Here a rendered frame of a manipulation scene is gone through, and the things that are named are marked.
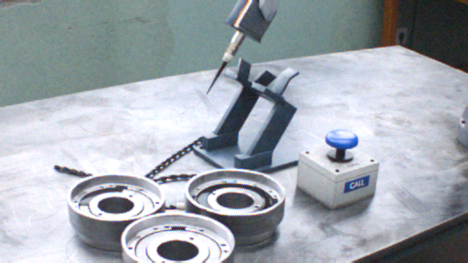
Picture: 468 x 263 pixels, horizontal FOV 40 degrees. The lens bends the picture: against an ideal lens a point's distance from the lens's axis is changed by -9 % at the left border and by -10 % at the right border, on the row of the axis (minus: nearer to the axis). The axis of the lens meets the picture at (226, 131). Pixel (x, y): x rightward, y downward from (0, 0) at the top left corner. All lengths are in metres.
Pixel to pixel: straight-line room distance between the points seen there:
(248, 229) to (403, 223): 0.19
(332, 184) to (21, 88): 1.69
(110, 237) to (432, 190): 0.41
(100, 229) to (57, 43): 1.69
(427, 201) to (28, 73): 1.72
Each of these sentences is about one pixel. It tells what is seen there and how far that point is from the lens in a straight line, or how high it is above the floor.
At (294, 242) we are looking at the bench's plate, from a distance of 0.72.
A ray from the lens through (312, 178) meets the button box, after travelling 0.81.
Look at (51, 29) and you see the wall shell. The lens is 2.32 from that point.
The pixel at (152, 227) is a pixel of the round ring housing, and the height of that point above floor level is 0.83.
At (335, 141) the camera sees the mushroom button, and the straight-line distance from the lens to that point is 0.79.
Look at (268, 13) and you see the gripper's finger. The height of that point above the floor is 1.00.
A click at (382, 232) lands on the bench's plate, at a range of 0.76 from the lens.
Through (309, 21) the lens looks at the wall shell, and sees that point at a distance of 2.85.
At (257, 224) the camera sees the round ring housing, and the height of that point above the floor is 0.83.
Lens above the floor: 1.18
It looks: 23 degrees down
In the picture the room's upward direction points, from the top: 2 degrees clockwise
